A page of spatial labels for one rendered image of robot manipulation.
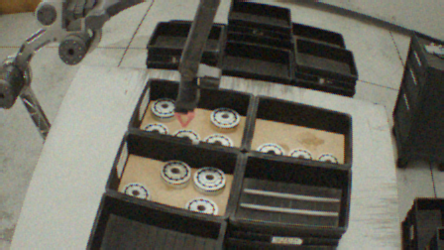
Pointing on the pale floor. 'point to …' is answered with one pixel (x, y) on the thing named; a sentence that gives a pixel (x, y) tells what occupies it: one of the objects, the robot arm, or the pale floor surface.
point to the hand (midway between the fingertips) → (185, 118)
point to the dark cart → (420, 104)
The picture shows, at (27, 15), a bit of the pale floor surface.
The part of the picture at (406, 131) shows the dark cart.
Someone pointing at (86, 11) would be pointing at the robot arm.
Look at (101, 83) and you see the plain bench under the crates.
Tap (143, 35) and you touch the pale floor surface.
